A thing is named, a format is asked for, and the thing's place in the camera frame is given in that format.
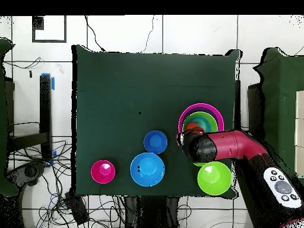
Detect green-clothed side table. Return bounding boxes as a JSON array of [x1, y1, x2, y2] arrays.
[[0, 37, 18, 198], [248, 47, 304, 186]]

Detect white boxes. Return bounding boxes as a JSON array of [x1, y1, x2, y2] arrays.
[[294, 90, 304, 179]]

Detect black post with blue tape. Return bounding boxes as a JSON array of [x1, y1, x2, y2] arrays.
[[8, 73, 56, 162]]

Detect bundle of floor cables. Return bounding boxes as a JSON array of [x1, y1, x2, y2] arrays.
[[9, 140, 126, 228]]

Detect black square floor frame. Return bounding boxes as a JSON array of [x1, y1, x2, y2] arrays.
[[31, 15, 67, 43]]

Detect green bowl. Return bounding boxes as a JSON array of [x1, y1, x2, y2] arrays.
[[197, 161, 233, 196], [182, 111, 219, 134]]

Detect light blue straight-sided bowl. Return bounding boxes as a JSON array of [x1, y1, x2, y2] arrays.
[[188, 115, 216, 133]]

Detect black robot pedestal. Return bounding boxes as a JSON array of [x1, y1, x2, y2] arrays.
[[123, 195, 181, 228]]

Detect black power adapter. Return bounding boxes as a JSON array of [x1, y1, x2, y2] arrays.
[[65, 192, 91, 226]]

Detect small pink bowl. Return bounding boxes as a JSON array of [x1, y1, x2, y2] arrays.
[[90, 159, 116, 184]]

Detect large pink bowl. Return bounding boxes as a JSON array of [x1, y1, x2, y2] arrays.
[[178, 102, 224, 134]]

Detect thin black floor cable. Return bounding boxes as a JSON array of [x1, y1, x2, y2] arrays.
[[84, 15, 106, 52], [140, 15, 155, 53]]

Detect small dark blue bowl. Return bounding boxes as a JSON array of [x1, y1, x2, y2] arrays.
[[143, 130, 169, 155]]

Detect dark green table cloth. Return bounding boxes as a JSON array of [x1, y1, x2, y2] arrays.
[[71, 45, 243, 199]]

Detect large blue bowl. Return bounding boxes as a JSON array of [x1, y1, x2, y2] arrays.
[[129, 152, 166, 188]]

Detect orange cup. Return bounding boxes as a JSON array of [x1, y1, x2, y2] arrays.
[[184, 122, 205, 134]]

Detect purple bowl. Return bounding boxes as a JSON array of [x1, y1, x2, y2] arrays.
[[179, 105, 223, 132]]

